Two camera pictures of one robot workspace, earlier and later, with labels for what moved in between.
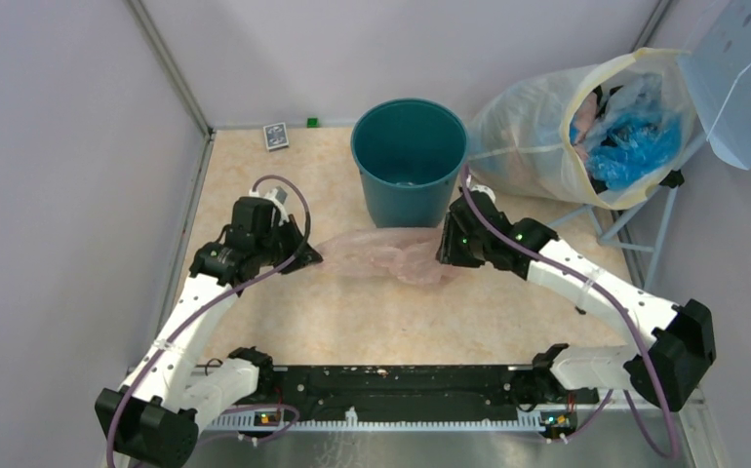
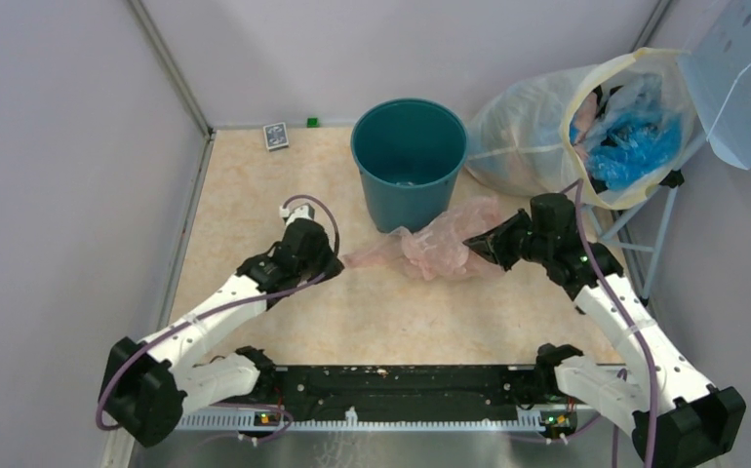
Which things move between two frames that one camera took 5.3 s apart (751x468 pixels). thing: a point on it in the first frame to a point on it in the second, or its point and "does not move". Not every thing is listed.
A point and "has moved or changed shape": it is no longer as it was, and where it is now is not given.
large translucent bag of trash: [612, 133] does not move
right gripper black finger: [449, 251] to [501, 244]
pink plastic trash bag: [408, 254] has moved or changed shape
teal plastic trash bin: [411, 153] does not move
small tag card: [276, 136] does not move
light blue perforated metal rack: [736, 64] does not move
